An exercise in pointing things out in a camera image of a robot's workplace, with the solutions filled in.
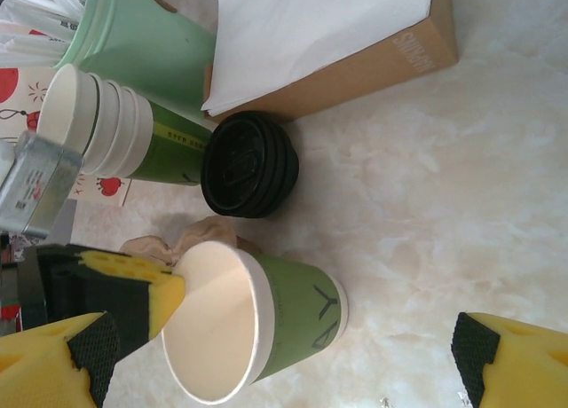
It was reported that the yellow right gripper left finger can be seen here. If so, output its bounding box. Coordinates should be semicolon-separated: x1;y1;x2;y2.
0;311;122;408

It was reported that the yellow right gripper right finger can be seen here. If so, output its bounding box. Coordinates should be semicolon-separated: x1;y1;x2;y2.
451;311;568;408

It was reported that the brown pulp cup carrier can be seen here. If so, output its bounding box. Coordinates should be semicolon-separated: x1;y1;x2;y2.
119;216;267;267

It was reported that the green paper coffee cup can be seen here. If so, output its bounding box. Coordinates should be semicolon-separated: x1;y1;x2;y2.
160;241;351;404

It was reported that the stack of green paper cups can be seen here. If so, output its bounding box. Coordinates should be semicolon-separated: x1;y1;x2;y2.
37;63;214;187

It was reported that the stack of white napkins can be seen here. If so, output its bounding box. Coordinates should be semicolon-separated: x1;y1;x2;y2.
201;0;460;124
201;0;434;116

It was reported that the mint green straw holder cup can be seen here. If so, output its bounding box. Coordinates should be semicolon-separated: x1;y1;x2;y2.
52;0;218;129

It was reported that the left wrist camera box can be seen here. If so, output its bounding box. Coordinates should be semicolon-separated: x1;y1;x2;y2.
0;130;85;239

